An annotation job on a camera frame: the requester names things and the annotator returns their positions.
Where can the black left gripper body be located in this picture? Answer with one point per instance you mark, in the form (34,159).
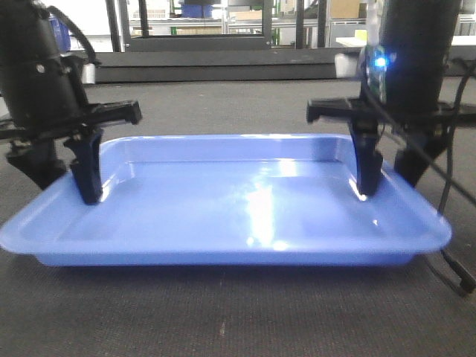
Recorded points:
(72,122)

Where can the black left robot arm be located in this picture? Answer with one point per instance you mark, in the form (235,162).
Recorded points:
(42,57)

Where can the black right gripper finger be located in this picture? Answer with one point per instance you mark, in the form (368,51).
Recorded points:
(410,165)
(365,136)

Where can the blue plastic tray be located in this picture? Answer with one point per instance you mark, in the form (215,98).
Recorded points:
(228,200)

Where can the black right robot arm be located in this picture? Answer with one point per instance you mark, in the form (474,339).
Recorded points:
(401,71)

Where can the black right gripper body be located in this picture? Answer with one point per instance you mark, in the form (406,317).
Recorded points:
(347,109)

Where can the black metal frame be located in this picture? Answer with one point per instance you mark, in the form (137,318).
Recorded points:
(156,26)

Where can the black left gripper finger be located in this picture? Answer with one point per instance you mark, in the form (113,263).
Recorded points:
(38,161)
(86,165)

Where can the yellow box on table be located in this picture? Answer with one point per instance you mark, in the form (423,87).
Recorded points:
(361,35)

